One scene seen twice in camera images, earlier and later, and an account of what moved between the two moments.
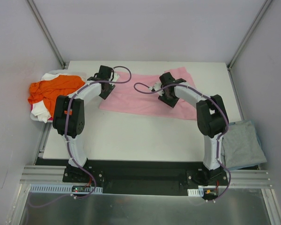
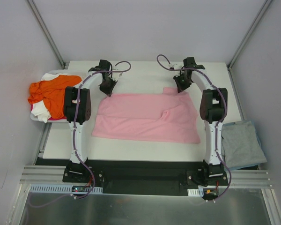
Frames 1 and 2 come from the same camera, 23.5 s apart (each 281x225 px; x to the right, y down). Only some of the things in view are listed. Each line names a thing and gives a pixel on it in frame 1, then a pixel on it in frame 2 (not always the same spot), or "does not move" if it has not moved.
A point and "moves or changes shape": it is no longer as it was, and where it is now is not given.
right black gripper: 169,100 → 182,82
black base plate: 144,176 does not move
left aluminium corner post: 47,33 does not move
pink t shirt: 135,93 moves or changes shape
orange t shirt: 48,90 does not move
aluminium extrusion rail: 237,178 does not move
